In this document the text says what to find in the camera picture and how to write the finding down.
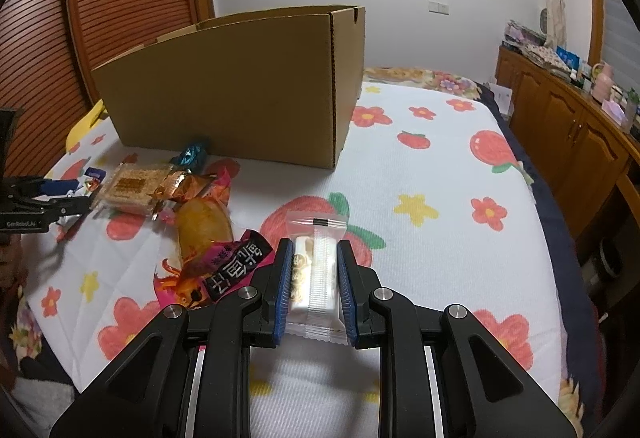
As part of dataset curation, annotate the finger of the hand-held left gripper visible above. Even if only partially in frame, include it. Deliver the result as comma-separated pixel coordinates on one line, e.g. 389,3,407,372
15,195,94,221
10,175,84,200

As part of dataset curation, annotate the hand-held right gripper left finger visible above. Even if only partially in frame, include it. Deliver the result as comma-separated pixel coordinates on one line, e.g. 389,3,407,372
49,238,296,438

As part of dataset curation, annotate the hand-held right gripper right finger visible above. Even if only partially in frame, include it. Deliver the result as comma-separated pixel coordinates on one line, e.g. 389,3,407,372
336,239,576,438

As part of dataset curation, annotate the clear white pastry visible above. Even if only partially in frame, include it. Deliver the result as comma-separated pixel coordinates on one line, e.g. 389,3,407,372
284,212,348,345

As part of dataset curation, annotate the pink snack packet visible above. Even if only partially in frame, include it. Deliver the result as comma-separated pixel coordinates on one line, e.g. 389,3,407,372
155,229,275,309

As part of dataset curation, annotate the copper cracker packet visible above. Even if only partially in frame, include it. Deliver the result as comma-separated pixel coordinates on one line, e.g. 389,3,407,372
92,163,221,221

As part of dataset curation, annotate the brown bun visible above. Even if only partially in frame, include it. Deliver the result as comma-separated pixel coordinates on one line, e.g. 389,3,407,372
172,167,236,263

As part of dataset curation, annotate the blue foil candy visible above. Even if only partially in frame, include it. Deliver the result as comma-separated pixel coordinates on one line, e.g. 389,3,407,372
171,143,208,169

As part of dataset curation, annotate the brown cardboard box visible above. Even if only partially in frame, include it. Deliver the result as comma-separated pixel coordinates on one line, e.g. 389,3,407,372
91,5,367,170

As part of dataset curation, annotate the person's left hand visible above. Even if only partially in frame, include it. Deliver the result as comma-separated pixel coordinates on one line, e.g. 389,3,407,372
0,238,26,291

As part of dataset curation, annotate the yellow plush toy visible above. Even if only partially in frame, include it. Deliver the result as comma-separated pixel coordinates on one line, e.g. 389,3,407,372
65,100,108,151

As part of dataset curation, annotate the strawberry print white towel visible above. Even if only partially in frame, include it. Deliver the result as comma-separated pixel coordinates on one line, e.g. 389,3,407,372
25,80,571,438

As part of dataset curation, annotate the navy blue blanket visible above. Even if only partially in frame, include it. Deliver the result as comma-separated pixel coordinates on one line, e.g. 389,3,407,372
475,82,606,399

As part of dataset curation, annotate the floral bed blanket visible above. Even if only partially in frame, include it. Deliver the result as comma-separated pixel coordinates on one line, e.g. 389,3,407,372
10,66,586,434

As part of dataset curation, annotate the white paper bag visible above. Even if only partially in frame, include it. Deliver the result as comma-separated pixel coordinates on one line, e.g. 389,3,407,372
490,85,513,119

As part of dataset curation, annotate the grey trash bin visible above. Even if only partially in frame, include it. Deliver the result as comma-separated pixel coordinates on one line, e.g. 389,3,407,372
595,238,626,283

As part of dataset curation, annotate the wooden sideboard cabinet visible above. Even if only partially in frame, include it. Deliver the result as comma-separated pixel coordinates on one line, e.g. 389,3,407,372
496,45,640,239

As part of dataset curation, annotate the folded floral fabric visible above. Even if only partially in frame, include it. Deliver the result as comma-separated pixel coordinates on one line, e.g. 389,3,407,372
520,42,561,68

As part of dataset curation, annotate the purple bag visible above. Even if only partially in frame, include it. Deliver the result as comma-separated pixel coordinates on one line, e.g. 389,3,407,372
504,20,546,46

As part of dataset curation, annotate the pink tissue box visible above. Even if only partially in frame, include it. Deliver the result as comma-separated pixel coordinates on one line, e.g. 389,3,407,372
601,98,632,129

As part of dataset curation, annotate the pink thermos jug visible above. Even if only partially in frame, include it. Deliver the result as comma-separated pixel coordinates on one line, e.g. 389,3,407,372
591,62,615,102

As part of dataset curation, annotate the grey window blind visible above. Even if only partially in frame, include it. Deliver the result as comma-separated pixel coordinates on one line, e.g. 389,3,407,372
602,0,640,119

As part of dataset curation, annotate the wooden window frame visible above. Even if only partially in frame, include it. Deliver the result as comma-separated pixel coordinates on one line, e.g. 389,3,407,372
587,0,606,66

